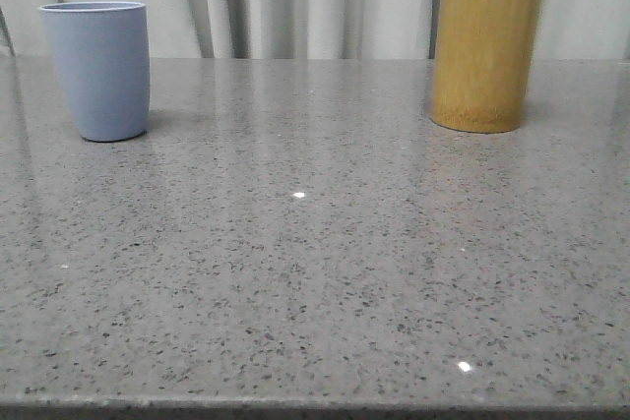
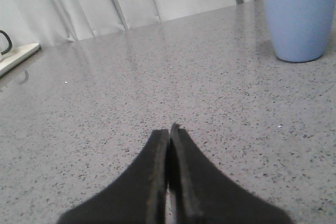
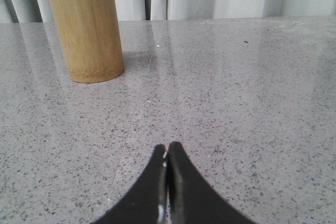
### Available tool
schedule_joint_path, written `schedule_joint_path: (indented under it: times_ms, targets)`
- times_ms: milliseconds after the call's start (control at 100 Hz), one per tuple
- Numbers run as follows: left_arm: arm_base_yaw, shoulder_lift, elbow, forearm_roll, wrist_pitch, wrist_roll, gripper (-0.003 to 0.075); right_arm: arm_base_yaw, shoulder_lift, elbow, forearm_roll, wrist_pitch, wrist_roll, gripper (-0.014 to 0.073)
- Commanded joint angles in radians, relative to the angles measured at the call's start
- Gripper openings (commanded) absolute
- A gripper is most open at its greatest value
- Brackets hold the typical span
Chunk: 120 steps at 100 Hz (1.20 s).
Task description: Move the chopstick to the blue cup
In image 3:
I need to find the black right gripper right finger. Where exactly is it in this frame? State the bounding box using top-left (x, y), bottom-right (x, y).
top-left (167, 142), bottom-right (253, 223)

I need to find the bamboo wooden cup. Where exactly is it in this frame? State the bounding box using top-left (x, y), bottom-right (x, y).
top-left (50, 0), bottom-right (124, 83)

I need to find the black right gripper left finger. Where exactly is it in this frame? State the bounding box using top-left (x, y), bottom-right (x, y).
top-left (95, 144), bottom-right (167, 223)

